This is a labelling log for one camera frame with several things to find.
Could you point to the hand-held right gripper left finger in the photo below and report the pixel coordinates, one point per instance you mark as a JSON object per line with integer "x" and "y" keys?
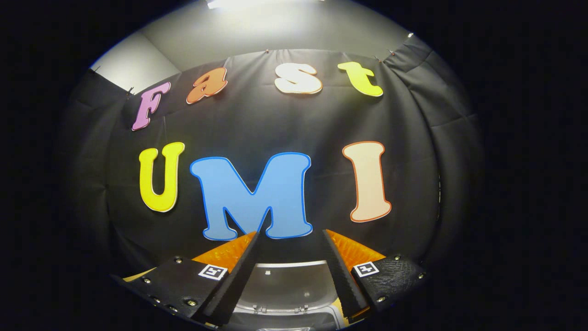
{"x": 234, "y": 289}

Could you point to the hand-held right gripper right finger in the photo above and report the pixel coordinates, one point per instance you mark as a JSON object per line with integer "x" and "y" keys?
{"x": 342, "y": 285}

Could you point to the white desktop garbage bin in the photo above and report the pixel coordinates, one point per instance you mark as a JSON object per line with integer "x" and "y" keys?
{"x": 289, "y": 287}

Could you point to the black backdrop cloth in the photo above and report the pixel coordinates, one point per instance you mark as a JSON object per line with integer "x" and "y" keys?
{"x": 275, "y": 119}

